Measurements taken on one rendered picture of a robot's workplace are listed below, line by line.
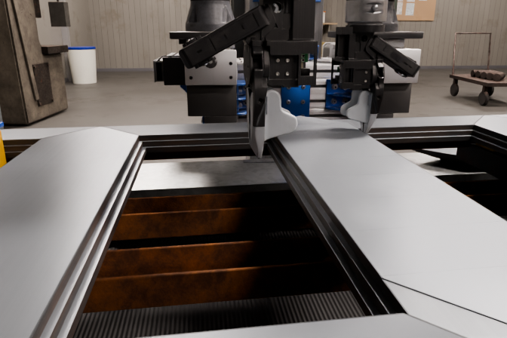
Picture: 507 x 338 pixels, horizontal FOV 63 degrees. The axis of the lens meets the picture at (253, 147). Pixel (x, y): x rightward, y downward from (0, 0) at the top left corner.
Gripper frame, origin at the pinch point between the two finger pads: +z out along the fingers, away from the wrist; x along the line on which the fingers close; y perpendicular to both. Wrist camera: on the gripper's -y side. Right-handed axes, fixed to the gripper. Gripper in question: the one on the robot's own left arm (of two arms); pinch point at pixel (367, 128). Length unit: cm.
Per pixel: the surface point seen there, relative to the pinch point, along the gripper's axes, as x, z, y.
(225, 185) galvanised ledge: -16.7, 17.2, 28.1
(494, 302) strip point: 53, 1, 12
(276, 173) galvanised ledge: -23.0, 17.3, 14.2
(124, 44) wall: -1012, 18, 213
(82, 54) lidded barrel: -765, 29, 251
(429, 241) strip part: 43.5, 0.6, 11.8
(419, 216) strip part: 38.2, 0.6, 9.9
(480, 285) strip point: 51, 1, 11
